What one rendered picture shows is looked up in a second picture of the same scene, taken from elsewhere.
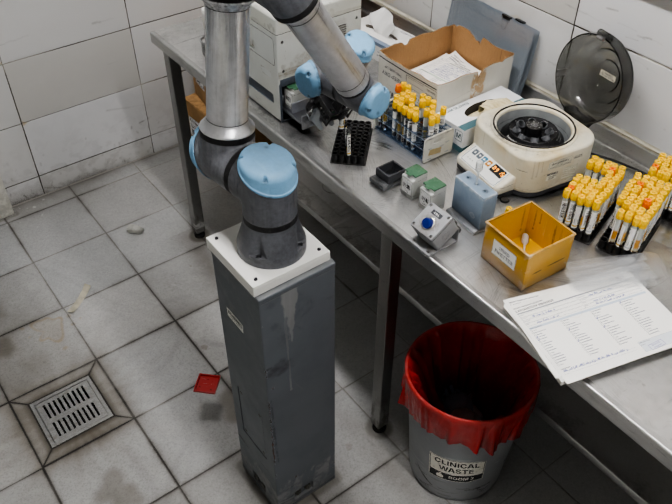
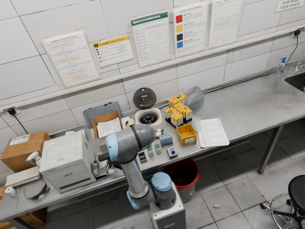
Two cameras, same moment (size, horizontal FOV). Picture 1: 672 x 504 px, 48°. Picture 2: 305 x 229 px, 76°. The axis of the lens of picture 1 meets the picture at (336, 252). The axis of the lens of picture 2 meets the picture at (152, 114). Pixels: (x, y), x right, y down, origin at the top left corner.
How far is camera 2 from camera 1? 116 cm
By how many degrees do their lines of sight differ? 46
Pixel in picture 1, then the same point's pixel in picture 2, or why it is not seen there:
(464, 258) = (181, 150)
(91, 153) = not seen: outside the picture
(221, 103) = (142, 183)
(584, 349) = (219, 136)
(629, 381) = (228, 133)
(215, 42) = (135, 170)
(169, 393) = not seen: outside the picture
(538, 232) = (181, 131)
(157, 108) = not seen: outside the picture
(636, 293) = (203, 122)
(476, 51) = (105, 117)
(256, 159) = (160, 182)
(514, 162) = (158, 126)
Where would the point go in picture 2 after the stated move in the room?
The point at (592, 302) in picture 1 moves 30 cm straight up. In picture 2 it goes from (204, 130) to (206, 103)
